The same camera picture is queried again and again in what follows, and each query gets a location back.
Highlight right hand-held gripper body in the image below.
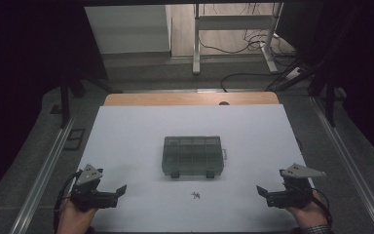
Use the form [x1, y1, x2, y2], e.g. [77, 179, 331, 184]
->
[266, 163, 326, 210]

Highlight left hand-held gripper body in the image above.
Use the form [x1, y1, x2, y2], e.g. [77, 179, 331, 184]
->
[70, 164, 119, 213]

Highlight translucent grey compartment box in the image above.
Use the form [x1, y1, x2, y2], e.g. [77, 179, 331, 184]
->
[161, 136, 228, 179]

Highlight person's right hand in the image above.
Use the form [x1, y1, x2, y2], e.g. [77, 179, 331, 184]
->
[285, 189, 332, 230]

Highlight person's left hand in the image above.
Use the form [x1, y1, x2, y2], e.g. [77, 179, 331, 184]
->
[56, 194, 98, 234]

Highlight large black floor plate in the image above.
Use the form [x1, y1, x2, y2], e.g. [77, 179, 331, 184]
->
[62, 128, 87, 151]

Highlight black metal stand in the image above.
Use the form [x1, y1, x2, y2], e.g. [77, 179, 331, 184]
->
[265, 58, 339, 129]
[58, 64, 125, 130]

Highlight white power strip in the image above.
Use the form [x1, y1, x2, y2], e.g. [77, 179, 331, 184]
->
[283, 66, 304, 82]

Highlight dark curtain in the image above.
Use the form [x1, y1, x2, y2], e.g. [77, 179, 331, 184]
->
[0, 0, 109, 209]
[274, 0, 374, 164]

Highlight white cabinet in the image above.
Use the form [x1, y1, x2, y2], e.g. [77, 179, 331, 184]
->
[84, 4, 173, 56]

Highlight left hand-held gripper black cable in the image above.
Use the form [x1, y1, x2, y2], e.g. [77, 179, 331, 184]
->
[53, 170, 83, 234]

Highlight hand-held gripper black cable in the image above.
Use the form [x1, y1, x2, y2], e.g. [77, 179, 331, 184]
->
[311, 187, 335, 228]
[53, 170, 83, 234]

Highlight right hand-held gripper black cable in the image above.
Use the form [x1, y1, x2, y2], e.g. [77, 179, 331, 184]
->
[311, 187, 335, 228]

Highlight aluminium floor rail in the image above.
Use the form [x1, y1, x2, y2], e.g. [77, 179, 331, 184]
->
[9, 117, 76, 234]
[309, 96, 374, 234]

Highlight long black floor cable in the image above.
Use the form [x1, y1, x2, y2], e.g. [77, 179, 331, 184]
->
[219, 71, 276, 93]

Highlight tangled black floor cable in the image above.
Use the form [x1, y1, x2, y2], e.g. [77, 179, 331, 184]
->
[197, 30, 295, 57]

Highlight white metal desk frame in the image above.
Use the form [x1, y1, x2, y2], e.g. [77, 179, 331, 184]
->
[192, 3, 283, 76]

